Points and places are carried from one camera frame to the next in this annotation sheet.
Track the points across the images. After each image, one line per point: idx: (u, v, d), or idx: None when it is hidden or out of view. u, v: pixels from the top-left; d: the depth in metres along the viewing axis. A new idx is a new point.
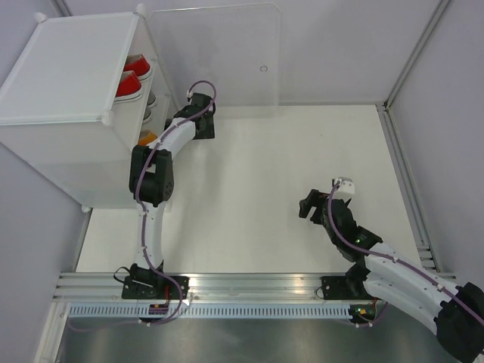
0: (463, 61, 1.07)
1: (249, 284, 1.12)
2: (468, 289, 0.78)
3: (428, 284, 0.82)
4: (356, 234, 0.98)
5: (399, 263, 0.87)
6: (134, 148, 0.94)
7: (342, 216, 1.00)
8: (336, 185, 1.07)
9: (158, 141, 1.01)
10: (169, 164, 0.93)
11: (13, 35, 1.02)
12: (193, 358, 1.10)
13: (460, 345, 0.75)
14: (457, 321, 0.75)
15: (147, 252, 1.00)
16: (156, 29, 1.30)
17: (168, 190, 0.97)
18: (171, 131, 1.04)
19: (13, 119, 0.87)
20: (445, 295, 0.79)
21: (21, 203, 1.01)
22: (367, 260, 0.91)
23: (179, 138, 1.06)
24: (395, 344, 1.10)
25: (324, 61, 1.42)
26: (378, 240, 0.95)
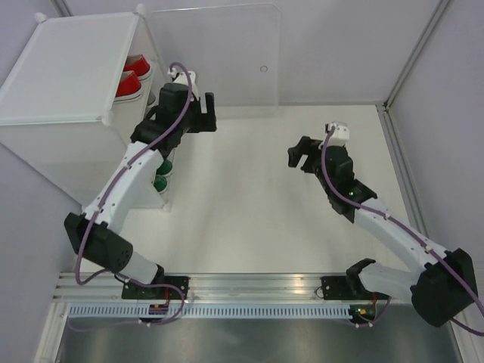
0: (463, 60, 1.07)
1: (249, 283, 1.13)
2: (457, 255, 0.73)
3: (415, 245, 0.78)
4: (352, 186, 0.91)
5: (390, 219, 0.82)
6: (66, 220, 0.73)
7: (343, 165, 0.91)
8: (330, 130, 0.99)
9: (97, 207, 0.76)
10: (110, 240, 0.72)
11: (13, 35, 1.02)
12: (193, 358, 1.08)
13: (435, 309, 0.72)
14: (439, 286, 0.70)
15: (134, 277, 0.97)
16: (156, 30, 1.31)
17: (124, 257, 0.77)
18: (121, 176, 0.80)
19: (13, 119, 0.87)
20: (432, 257, 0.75)
21: (20, 203, 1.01)
22: (356, 212, 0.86)
23: (141, 176, 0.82)
24: (396, 344, 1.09)
25: (325, 60, 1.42)
26: (373, 196, 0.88)
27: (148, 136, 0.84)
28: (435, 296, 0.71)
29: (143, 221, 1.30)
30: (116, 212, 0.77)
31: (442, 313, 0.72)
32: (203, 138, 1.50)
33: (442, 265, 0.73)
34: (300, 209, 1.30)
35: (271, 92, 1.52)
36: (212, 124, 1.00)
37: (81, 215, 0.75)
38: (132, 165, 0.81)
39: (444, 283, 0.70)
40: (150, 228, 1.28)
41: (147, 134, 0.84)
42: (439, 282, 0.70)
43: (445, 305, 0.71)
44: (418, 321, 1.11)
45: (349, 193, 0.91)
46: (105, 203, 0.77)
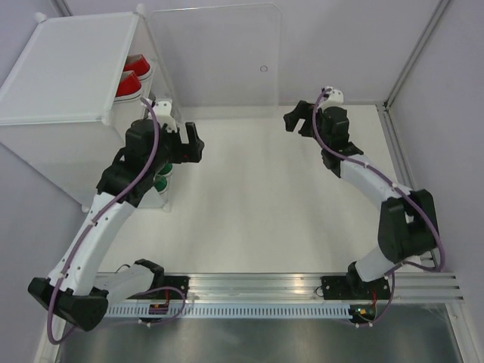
0: (463, 60, 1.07)
1: (249, 283, 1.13)
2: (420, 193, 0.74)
3: (384, 184, 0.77)
4: (344, 146, 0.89)
5: (369, 169, 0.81)
6: (30, 286, 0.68)
7: (340, 125, 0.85)
8: (326, 93, 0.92)
9: (62, 272, 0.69)
10: (76, 308, 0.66)
11: (13, 35, 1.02)
12: (193, 358, 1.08)
13: (396, 243, 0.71)
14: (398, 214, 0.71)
15: (134, 290, 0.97)
16: (156, 30, 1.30)
17: (97, 315, 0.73)
18: (86, 234, 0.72)
19: (13, 119, 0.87)
20: (396, 193, 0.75)
21: (20, 203, 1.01)
22: (341, 165, 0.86)
23: (110, 230, 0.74)
24: (396, 344, 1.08)
25: (325, 60, 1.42)
26: (361, 152, 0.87)
27: (117, 183, 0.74)
28: (392, 224, 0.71)
29: (143, 221, 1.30)
30: (83, 277, 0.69)
31: (398, 246, 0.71)
32: (203, 138, 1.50)
33: (404, 200, 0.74)
34: (300, 209, 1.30)
35: (271, 92, 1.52)
36: (196, 154, 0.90)
37: (45, 280, 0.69)
38: (98, 221, 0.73)
39: (401, 211, 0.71)
40: (150, 228, 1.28)
41: (115, 181, 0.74)
42: (396, 211, 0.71)
43: (402, 237, 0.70)
44: (417, 321, 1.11)
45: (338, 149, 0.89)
46: (70, 266, 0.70)
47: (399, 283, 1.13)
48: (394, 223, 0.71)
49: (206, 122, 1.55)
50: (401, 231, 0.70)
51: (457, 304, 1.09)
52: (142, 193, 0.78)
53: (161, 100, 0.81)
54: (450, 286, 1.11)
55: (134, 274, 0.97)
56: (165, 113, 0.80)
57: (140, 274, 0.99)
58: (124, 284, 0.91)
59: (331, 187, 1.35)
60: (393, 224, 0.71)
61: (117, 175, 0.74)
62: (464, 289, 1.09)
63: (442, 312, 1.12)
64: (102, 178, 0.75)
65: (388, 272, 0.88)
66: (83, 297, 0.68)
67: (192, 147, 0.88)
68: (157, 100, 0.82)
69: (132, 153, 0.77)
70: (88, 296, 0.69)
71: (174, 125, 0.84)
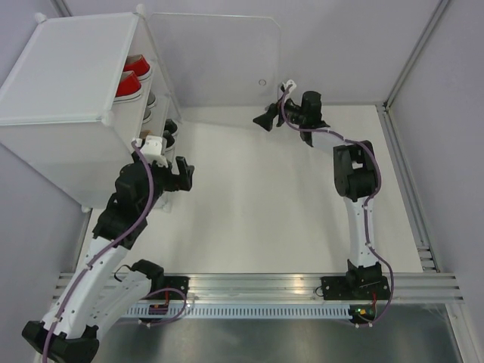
0: (463, 60, 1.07)
1: (249, 284, 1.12)
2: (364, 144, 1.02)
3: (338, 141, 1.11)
4: (315, 122, 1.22)
5: (330, 133, 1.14)
6: (26, 327, 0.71)
7: (312, 104, 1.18)
8: (286, 89, 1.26)
9: (57, 314, 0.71)
10: (69, 351, 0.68)
11: (11, 35, 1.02)
12: (193, 358, 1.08)
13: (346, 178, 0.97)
14: (343, 156, 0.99)
15: (129, 305, 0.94)
16: (156, 31, 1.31)
17: (89, 355, 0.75)
18: (81, 279, 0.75)
19: (13, 119, 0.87)
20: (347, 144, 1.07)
21: (20, 204, 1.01)
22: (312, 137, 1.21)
23: (105, 273, 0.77)
24: (396, 345, 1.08)
25: (324, 61, 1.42)
26: (327, 126, 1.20)
27: (112, 229, 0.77)
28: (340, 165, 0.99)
29: None
30: (76, 321, 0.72)
31: (346, 181, 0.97)
32: (203, 138, 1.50)
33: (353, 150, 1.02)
34: (300, 209, 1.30)
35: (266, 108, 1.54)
36: (187, 182, 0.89)
37: (40, 324, 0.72)
38: (94, 265, 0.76)
39: (345, 153, 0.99)
40: (150, 228, 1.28)
41: (110, 228, 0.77)
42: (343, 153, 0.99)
43: (347, 172, 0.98)
44: (417, 322, 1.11)
45: (311, 125, 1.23)
46: (65, 310, 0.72)
47: (399, 283, 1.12)
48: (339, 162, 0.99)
49: (206, 122, 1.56)
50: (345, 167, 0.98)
51: (456, 304, 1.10)
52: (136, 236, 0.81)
53: (151, 139, 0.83)
54: (450, 286, 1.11)
55: (128, 291, 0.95)
56: (156, 153, 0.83)
57: (134, 287, 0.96)
58: (113, 310, 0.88)
59: (331, 187, 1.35)
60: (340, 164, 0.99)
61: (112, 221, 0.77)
62: (464, 289, 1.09)
63: (442, 312, 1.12)
64: (97, 223, 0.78)
65: (367, 237, 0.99)
66: (77, 341, 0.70)
67: (184, 176, 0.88)
68: (149, 138, 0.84)
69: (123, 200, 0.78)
70: (82, 339, 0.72)
71: (165, 162, 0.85)
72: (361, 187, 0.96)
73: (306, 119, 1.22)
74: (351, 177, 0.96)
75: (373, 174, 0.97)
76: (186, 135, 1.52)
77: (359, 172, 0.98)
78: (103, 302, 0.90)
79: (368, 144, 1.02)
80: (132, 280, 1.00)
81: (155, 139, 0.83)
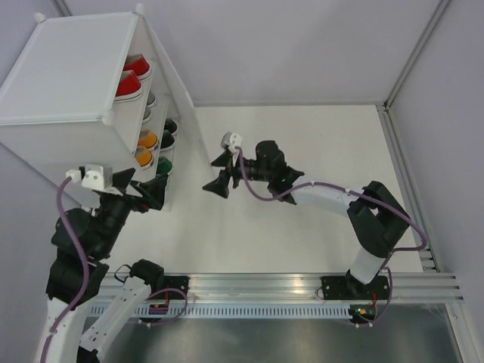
0: (463, 60, 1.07)
1: (249, 284, 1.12)
2: (373, 186, 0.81)
3: (339, 193, 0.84)
4: (283, 173, 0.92)
5: (317, 184, 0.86)
6: None
7: (274, 159, 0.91)
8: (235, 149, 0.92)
9: None
10: None
11: (11, 35, 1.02)
12: (193, 358, 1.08)
13: (382, 241, 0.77)
14: (364, 217, 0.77)
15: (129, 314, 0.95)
16: (156, 31, 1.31)
17: None
18: (49, 344, 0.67)
19: (13, 119, 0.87)
20: (353, 196, 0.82)
21: (20, 204, 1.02)
22: (294, 193, 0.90)
23: (76, 329, 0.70)
24: (396, 344, 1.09)
25: (324, 61, 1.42)
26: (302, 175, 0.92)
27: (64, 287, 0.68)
28: (366, 228, 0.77)
29: (143, 221, 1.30)
30: None
31: (382, 243, 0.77)
32: (203, 138, 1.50)
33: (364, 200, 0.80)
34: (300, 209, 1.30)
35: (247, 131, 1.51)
36: (154, 202, 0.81)
37: None
38: (57, 329, 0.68)
39: (361, 212, 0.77)
40: (149, 228, 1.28)
41: (63, 285, 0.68)
42: (360, 213, 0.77)
43: (380, 231, 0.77)
44: (417, 322, 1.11)
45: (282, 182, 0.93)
46: None
47: (398, 283, 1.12)
48: (364, 224, 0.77)
49: (206, 122, 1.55)
50: (376, 228, 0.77)
51: (456, 304, 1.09)
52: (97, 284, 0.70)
53: (90, 172, 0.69)
54: (450, 286, 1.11)
55: (126, 302, 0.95)
56: (103, 187, 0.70)
57: (133, 298, 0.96)
58: (113, 328, 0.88)
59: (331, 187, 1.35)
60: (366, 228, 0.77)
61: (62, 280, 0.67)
62: (464, 290, 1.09)
63: (442, 312, 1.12)
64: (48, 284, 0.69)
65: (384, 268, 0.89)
66: None
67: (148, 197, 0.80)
68: (87, 168, 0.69)
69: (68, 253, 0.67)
70: None
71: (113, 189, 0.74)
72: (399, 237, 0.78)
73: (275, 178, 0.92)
74: (386, 235, 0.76)
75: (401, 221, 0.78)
76: (186, 135, 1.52)
77: (386, 223, 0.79)
78: (100, 319, 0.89)
79: (374, 181, 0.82)
80: (131, 287, 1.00)
81: (95, 170, 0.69)
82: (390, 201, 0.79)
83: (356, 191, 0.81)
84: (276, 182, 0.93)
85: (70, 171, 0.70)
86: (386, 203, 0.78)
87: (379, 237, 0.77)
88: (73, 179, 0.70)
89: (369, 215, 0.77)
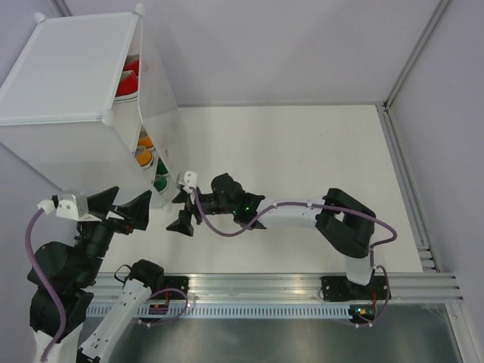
0: (463, 60, 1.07)
1: (249, 284, 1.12)
2: (331, 194, 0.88)
3: (303, 209, 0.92)
4: (246, 200, 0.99)
5: (279, 205, 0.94)
6: None
7: (233, 192, 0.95)
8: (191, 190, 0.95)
9: None
10: None
11: (11, 34, 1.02)
12: (193, 358, 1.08)
13: (356, 244, 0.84)
14: (333, 225, 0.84)
15: (131, 318, 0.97)
16: (156, 31, 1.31)
17: None
18: None
19: (13, 119, 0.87)
20: (317, 208, 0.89)
21: (20, 203, 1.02)
22: (261, 218, 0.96)
23: (66, 355, 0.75)
24: (395, 344, 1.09)
25: (324, 61, 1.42)
26: (262, 197, 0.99)
27: (47, 320, 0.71)
28: (339, 235, 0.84)
29: None
30: None
31: (357, 245, 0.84)
32: (203, 138, 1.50)
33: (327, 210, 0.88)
34: None
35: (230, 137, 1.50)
36: (141, 223, 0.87)
37: None
38: (48, 358, 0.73)
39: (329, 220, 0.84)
40: (148, 228, 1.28)
41: (46, 318, 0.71)
42: (327, 223, 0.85)
43: (350, 236, 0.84)
44: (417, 321, 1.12)
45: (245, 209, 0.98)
46: None
47: (399, 283, 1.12)
48: (336, 234, 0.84)
49: (206, 122, 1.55)
50: (346, 233, 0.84)
51: (457, 304, 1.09)
52: (79, 313, 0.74)
53: (63, 201, 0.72)
54: (450, 286, 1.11)
55: (127, 307, 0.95)
56: (77, 215, 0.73)
57: (133, 302, 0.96)
58: (114, 335, 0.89)
59: (331, 187, 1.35)
60: (339, 235, 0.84)
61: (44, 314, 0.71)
62: (463, 290, 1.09)
63: (442, 312, 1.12)
64: (32, 318, 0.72)
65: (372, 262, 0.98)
66: None
67: (133, 220, 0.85)
68: (60, 197, 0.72)
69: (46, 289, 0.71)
70: None
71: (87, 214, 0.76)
72: (370, 235, 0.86)
73: (237, 208, 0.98)
74: (358, 237, 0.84)
75: (365, 221, 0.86)
76: (186, 134, 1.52)
77: (354, 227, 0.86)
78: (100, 325, 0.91)
79: (333, 189, 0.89)
80: (130, 291, 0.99)
81: (67, 199, 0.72)
82: (352, 204, 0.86)
83: (318, 204, 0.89)
84: (240, 211, 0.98)
85: (41, 203, 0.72)
86: (346, 208, 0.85)
87: (354, 241, 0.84)
88: (46, 211, 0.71)
89: (336, 223, 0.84)
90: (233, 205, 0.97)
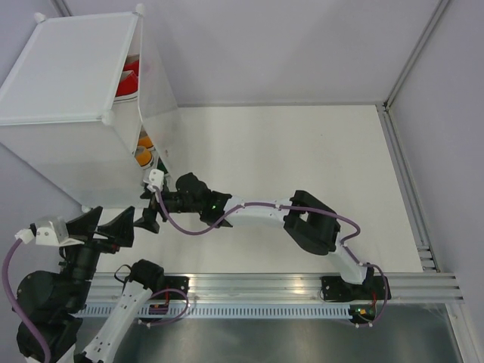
0: (463, 60, 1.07)
1: (249, 284, 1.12)
2: (298, 196, 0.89)
3: (271, 209, 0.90)
4: (212, 199, 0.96)
5: (248, 205, 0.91)
6: None
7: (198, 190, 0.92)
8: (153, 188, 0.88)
9: None
10: None
11: (11, 34, 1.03)
12: (193, 358, 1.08)
13: (321, 242, 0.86)
14: (300, 225, 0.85)
15: (132, 319, 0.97)
16: (156, 31, 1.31)
17: None
18: None
19: (13, 119, 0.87)
20: (283, 209, 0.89)
21: (20, 204, 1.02)
22: (228, 218, 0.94)
23: None
24: (395, 344, 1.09)
25: (324, 61, 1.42)
26: (229, 197, 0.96)
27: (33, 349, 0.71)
28: (305, 234, 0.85)
29: None
30: None
31: (321, 243, 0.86)
32: (203, 138, 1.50)
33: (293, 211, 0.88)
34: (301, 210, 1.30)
35: (229, 135, 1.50)
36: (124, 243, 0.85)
37: None
38: None
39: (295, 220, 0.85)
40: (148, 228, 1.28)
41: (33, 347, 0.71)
42: (295, 223, 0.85)
43: (314, 235, 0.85)
44: (417, 321, 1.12)
45: (212, 207, 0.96)
46: None
47: (399, 283, 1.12)
48: (302, 233, 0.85)
49: (206, 121, 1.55)
50: (311, 232, 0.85)
51: (457, 304, 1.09)
52: (68, 339, 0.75)
53: (41, 228, 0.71)
54: (450, 286, 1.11)
55: (128, 310, 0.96)
56: (57, 241, 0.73)
57: (133, 305, 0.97)
58: (116, 338, 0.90)
59: (330, 187, 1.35)
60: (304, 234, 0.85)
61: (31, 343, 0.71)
62: (464, 289, 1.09)
63: (442, 312, 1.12)
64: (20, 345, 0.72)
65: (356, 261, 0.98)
66: None
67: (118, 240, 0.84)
68: (38, 225, 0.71)
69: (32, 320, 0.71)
70: None
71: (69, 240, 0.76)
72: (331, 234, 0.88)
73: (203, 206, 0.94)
74: (321, 235, 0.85)
75: (329, 219, 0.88)
76: (186, 134, 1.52)
77: (319, 227, 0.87)
78: (102, 328, 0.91)
79: (298, 190, 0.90)
80: (130, 293, 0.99)
81: (45, 226, 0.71)
82: (314, 204, 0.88)
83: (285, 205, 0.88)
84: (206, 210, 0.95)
85: (18, 232, 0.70)
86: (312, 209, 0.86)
87: (319, 240, 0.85)
88: (23, 240, 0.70)
89: (302, 223, 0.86)
90: (198, 203, 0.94)
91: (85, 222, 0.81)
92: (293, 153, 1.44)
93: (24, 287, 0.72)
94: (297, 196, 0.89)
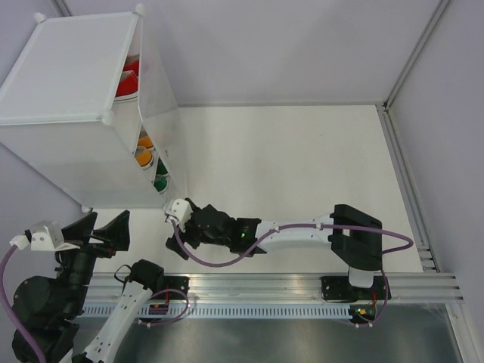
0: (463, 61, 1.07)
1: (249, 284, 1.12)
2: (339, 211, 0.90)
3: (312, 230, 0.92)
4: (240, 226, 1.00)
5: (282, 229, 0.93)
6: None
7: (220, 221, 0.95)
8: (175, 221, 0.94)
9: None
10: None
11: (10, 34, 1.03)
12: (193, 358, 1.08)
13: (375, 258, 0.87)
14: (353, 244, 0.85)
15: (132, 321, 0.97)
16: (156, 31, 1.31)
17: None
18: None
19: (13, 119, 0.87)
20: (327, 228, 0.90)
21: (19, 203, 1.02)
22: (262, 246, 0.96)
23: None
24: (395, 344, 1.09)
25: (324, 62, 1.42)
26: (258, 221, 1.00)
27: (29, 354, 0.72)
28: (360, 253, 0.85)
29: (142, 221, 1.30)
30: None
31: (374, 259, 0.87)
32: (203, 138, 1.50)
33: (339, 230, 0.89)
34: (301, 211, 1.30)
35: (229, 136, 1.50)
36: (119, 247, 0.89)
37: None
38: None
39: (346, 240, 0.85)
40: (148, 228, 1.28)
41: (29, 352, 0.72)
42: (348, 244, 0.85)
43: (364, 252, 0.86)
44: (417, 321, 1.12)
45: (241, 234, 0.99)
46: None
47: (398, 283, 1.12)
48: (357, 253, 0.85)
49: (206, 122, 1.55)
50: (363, 250, 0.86)
51: (457, 304, 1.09)
52: (64, 345, 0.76)
53: (37, 234, 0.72)
54: (450, 286, 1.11)
55: (127, 311, 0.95)
56: (53, 246, 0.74)
57: (132, 307, 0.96)
58: (116, 339, 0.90)
59: (331, 187, 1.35)
60: (358, 253, 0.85)
61: (26, 349, 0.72)
62: (464, 290, 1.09)
63: (442, 312, 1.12)
64: (16, 351, 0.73)
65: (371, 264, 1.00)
66: None
67: (113, 244, 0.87)
68: (32, 231, 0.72)
69: (29, 325, 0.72)
70: None
71: (66, 246, 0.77)
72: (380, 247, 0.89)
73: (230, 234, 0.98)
74: (373, 251, 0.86)
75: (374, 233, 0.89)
76: (186, 134, 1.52)
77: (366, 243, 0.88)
78: (102, 329, 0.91)
79: (337, 206, 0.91)
80: (130, 294, 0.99)
81: (40, 231, 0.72)
82: (358, 218, 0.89)
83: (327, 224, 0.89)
84: (234, 238, 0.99)
85: (14, 238, 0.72)
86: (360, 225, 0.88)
87: (372, 257, 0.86)
88: (19, 247, 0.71)
89: (351, 241, 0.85)
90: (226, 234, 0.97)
91: (81, 228, 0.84)
92: (293, 154, 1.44)
93: (20, 293, 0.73)
94: (338, 212, 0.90)
